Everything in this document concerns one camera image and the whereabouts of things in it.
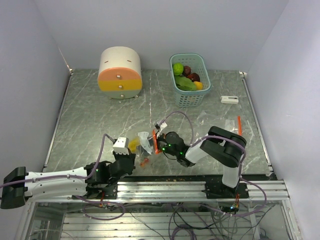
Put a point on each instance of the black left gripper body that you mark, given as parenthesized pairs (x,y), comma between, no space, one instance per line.
(119,156)

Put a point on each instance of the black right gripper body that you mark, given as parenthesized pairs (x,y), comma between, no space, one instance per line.
(162,144)

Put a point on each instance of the red fake cherries with leaves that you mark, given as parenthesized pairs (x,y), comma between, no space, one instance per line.
(144,159)

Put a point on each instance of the zip bag with fruit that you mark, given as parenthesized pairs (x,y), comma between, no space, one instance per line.
(147,144)

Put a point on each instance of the light blue plastic basket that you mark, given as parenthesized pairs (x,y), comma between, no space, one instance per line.
(190,98)

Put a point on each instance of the green fake leafy vegetable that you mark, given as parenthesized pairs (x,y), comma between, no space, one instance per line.
(184,83)

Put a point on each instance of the orange fake fruit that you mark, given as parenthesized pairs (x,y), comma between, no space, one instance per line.
(199,85)

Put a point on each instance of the zip bag with fake food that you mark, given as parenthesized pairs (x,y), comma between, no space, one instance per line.
(206,120)

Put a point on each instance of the dark red fake fruit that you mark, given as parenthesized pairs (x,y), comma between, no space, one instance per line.
(186,71)
(194,77)

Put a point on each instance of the green fake fruit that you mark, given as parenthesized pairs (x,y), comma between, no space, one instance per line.
(177,69)

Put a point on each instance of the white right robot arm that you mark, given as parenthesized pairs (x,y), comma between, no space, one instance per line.
(226,147)

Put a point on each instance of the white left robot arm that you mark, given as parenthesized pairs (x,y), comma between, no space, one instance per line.
(20,186)

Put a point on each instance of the small white device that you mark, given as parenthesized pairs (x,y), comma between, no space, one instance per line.
(229,100)

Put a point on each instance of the round three-drawer cabinet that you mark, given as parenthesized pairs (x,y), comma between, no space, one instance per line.
(120,73)

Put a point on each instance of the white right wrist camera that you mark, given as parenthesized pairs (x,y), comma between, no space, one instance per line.
(160,125)

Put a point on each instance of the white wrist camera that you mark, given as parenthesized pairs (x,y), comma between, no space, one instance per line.
(120,147)
(160,125)

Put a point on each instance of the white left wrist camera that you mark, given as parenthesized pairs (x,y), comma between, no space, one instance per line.
(120,147)

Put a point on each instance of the aluminium frame rail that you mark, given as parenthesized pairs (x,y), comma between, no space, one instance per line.
(192,191)

